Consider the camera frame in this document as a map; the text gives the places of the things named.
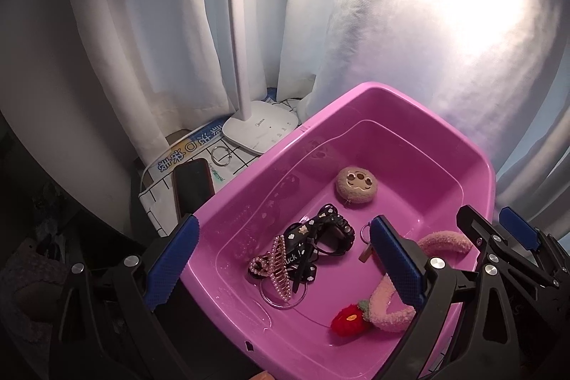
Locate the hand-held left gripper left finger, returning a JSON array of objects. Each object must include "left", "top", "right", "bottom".
[{"left": 49, "top": 215, "right": 199, "bottom": 380}]

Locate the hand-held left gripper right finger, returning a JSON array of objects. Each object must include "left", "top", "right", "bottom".
[{"left": 370, "top": 216, "right": 539, "bottom": 380}]

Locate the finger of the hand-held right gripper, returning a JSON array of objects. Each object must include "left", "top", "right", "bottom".
[
  {"left": 499, "top": 207, "right": 570, "bottom": 274},
  {"left": 456, "top": 204, "right": 563, "bottom": 288}
]

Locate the pink plush headband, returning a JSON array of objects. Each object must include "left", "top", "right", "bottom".
[{"left": 360, "top": 230, "right": 475, "bottom": 334}]

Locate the red strawberry plush clip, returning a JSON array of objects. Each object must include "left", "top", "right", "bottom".
[{"left": 330, "top": 300, "right": 372, "bottom": 337}]

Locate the black decorated hair band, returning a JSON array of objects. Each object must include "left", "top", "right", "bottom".
[{"left": 247, "top": 204, "right": 356, "bottom": 285}]

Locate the round brown plush pouch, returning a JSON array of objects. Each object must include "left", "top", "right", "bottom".
[{"left": 335, "top": 166, "right": 379, "bottom": 205}]

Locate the pearl hair claw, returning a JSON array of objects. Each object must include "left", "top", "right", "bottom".
[{"left": 249, "top": 235, "right": 300, "bottom": 301}]

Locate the pink plastic basin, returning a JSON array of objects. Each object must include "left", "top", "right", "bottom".
[{"left": 178, "top": 82, "right": 496, "bottom": 380}]

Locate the silver bangle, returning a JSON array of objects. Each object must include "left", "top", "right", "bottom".
[{"left": 259, "top": 273, "right": 308, "bottom": 310}]

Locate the phone with red case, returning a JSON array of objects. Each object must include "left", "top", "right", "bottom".
[{"left": 172, "top": 158, "right": 214, "bottom": 225}]

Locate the grey knitted cloth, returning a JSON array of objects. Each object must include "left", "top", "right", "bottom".
[{"left": 0, "top": 242, "right": 72, "bottom": 323}]

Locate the white desk lamp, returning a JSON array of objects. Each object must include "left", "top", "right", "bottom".
[{"left": 205, "top": 0, "right": 502, "bottom": 155}]

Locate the white curtain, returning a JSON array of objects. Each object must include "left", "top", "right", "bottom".
[{"left": 62, "top": 0, "right": 570, "bottom": 238}]

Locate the metal binder ring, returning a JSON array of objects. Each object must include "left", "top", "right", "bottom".
[{"left": 209, "top": 145, "right": 233, "bottom": 167}]

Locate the black cable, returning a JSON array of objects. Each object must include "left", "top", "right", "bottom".
[{"left": 276, "top": 95, "right": 308, "bottom": 111}]

